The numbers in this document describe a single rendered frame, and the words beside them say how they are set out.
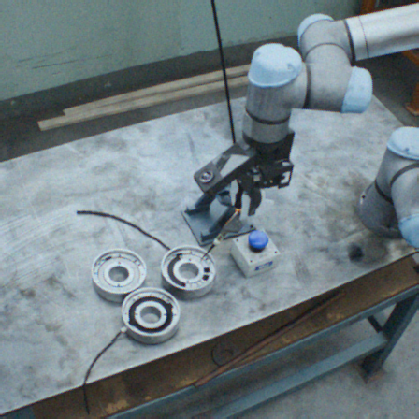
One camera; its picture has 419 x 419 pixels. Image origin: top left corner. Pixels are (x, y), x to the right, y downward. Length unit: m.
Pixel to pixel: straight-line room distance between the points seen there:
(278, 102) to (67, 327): 0.56
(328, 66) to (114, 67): 1.99
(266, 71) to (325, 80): 0.10
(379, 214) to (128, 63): 1.79
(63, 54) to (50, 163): 1.35
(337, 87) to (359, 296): 0.75
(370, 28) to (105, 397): 0.92
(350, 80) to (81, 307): 0.63
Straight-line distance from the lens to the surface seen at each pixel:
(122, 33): 2.81
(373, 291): 1.62
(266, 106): 0.96
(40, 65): 2.75
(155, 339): 1.12
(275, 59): 0.94
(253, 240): 1.21
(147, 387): 1.39
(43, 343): 1.16
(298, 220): 1.37
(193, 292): 1.18
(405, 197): 1.22
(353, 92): 0.98
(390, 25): 1.08
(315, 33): 1.08
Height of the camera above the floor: 1.80
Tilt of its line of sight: 47 degrees down
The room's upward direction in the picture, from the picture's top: 7 degrees clockwise
